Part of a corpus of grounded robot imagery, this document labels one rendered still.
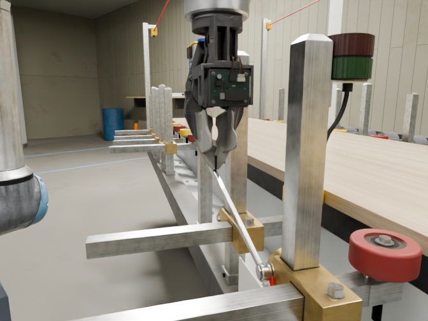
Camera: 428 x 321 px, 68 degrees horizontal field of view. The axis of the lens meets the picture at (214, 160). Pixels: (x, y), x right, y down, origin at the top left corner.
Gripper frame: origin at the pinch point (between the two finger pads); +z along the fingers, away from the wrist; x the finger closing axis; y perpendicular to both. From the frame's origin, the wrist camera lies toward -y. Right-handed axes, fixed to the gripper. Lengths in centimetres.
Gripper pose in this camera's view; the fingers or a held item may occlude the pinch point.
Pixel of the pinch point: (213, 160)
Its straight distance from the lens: 50.0
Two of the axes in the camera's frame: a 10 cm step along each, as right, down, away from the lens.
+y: 2.7, 1.7, -9.5
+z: 0.1, 9.8, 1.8
